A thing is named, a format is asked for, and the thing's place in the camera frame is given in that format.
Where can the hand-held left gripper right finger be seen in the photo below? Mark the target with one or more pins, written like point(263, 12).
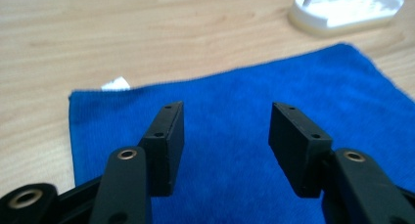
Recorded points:
point(300, 152)

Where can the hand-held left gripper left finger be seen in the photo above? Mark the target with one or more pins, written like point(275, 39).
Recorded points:
point(164, 152)

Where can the blue cloth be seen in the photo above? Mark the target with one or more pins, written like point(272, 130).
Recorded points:
point(235, 126)

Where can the white cloth label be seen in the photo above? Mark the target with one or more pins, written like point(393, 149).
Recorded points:
point(115, 84)

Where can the white plastic tray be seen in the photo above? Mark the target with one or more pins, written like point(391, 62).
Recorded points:
point(345, 9)

